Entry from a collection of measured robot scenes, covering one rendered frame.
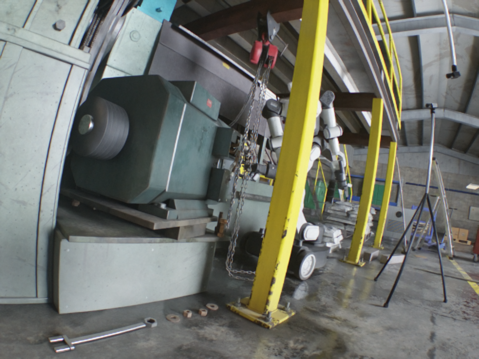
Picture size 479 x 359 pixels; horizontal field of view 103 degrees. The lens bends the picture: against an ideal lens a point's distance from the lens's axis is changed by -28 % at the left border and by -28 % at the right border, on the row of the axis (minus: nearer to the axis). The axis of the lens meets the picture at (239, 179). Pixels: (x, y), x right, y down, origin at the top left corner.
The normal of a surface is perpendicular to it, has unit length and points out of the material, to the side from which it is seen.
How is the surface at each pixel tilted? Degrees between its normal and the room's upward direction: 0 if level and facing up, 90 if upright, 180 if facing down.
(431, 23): 90
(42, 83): 90
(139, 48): 90
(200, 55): 78
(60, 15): 90
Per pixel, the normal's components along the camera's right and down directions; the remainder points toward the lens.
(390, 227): -0.54, -0.13
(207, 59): 0.80, -0.07
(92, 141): -0.32, -0.09
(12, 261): 0.77, 0.14
